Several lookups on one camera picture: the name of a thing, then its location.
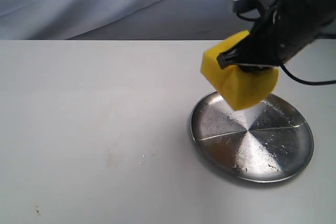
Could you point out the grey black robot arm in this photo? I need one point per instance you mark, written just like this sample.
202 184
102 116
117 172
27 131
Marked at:
283 28

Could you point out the yellow sponge block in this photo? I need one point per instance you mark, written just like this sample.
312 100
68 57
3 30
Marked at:
241 90

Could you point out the round steel plate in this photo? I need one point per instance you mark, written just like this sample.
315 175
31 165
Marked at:
267 143

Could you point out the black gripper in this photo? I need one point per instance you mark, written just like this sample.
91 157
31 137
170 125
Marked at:
281 35

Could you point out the grey-blue fabric backdrop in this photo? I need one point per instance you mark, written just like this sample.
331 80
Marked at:
118 19

